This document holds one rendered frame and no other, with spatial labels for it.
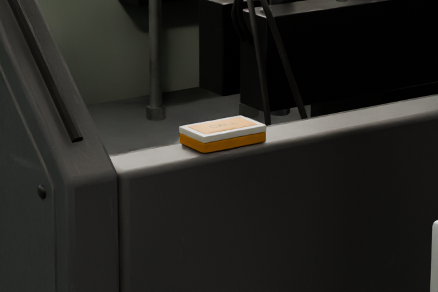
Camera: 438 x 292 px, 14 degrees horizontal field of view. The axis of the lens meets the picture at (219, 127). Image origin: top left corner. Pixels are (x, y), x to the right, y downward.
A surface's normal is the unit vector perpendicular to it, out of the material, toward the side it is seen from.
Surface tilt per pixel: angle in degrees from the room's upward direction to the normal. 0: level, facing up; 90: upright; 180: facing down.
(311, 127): 0
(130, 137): 0
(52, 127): 43
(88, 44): 90
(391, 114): 0
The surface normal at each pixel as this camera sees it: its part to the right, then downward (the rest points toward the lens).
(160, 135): 0.00, -0.96
